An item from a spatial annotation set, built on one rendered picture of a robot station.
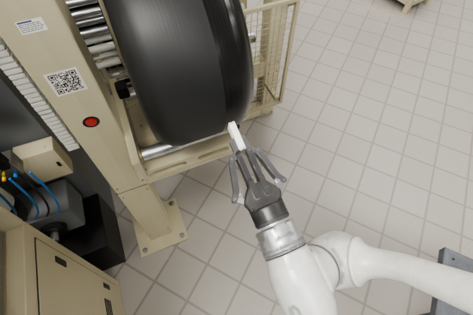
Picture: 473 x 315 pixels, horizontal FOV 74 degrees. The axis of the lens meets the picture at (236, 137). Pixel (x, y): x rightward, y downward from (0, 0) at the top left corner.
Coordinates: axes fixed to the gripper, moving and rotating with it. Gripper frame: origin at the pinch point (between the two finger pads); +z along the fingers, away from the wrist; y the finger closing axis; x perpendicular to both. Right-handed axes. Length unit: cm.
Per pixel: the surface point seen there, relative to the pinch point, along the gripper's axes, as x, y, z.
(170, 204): 126, 23, 15
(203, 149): 37.4, 3.5, 12.0
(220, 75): -4.0, -1.4, 14.0
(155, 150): 32.6, 18.6, 15.6
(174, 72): -6.8, 8.6, 16.3
